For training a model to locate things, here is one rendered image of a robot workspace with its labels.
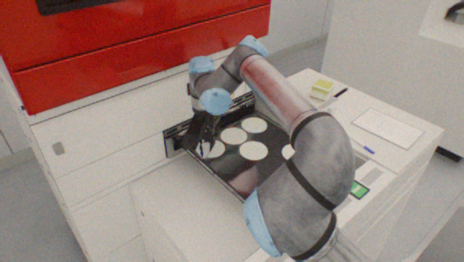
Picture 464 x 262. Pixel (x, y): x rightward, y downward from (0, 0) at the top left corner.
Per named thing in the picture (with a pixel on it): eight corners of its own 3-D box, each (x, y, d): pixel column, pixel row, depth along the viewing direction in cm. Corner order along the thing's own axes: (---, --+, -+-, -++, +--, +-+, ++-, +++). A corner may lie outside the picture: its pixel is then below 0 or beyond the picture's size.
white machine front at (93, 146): (67, 208, 105) (20, 106, 80) (249, 116, 147) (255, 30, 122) (70, 215, 103) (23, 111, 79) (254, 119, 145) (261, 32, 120)
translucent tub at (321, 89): (308, 99, 131) (311, 84, 127) (316, 91, 136) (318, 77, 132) (326, 105, 128) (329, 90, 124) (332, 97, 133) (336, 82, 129)
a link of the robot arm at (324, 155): (374, 146, 47) (239, 23, 82) (318, 196, 49) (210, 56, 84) (398, 171, 54) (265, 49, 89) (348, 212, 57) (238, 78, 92)
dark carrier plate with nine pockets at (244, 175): (186, 147, 118) (186, 146, 118) (254, 113, 136) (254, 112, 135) (251, 205, 97) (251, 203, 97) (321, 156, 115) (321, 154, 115)
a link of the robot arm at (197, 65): (191, 69, 86) (184, 55, 93) (194, 103, 93) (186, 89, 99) (219, 65, 89) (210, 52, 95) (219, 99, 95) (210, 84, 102)
